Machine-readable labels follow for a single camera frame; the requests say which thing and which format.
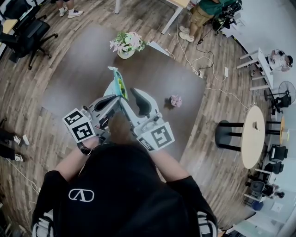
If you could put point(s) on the white power strip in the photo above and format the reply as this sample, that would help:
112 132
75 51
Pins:
199 74

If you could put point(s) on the person's left forearm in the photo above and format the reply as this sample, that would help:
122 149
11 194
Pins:
71 164

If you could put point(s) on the small pink flower pot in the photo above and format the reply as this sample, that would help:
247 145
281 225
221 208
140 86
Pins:
176 100

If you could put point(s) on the person's right forearm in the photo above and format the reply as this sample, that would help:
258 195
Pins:
168 166

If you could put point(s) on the small brown object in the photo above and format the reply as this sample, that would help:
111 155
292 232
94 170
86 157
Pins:
256 125

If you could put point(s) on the wooden desk with white legs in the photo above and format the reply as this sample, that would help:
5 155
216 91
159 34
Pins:
172 20

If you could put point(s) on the person's black shirt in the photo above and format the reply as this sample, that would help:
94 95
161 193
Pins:
127 196

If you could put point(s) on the mint green pencil case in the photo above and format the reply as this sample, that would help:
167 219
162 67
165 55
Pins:
116 81

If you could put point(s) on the white paper slip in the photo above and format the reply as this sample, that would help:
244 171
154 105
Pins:
26 140

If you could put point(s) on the person's left hand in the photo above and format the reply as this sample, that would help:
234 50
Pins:
94 142

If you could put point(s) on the light wooden desk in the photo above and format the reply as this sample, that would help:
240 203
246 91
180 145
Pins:
9 25

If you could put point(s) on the round light wooden table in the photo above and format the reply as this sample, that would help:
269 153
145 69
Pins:
252 148

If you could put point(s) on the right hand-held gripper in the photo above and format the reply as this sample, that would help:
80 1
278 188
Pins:
162 136

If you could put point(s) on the black floor fan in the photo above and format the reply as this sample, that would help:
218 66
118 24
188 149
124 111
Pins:
286 89

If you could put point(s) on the black wristwatch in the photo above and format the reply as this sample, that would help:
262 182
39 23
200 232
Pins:
84 150

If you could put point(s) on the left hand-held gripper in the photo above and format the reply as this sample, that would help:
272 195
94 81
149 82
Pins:
81 130

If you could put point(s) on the small white table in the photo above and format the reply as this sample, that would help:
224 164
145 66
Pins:
266 67

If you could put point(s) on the white pot with pale flowers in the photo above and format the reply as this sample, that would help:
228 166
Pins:
126 54

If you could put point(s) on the black armchair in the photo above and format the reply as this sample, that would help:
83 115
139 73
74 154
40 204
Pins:
278 152

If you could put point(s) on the black office chair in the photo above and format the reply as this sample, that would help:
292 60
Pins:
30 34
14 9

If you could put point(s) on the white power adapter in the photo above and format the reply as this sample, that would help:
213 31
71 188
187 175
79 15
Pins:
226 72

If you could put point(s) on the blue bin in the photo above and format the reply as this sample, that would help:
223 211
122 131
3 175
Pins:
257 205

